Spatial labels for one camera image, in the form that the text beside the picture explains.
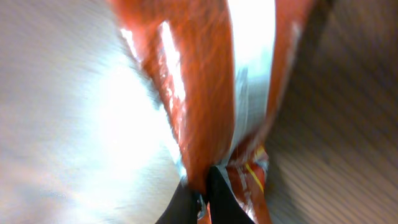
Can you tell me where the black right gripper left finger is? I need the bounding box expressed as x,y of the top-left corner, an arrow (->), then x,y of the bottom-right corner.
155,182 -> 199,224

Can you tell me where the red snack bar wrapper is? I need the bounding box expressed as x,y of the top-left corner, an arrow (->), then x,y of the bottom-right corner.
111,0 -> 315,223

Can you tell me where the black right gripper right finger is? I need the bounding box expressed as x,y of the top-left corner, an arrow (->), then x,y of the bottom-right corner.
206,167 -> 254,224

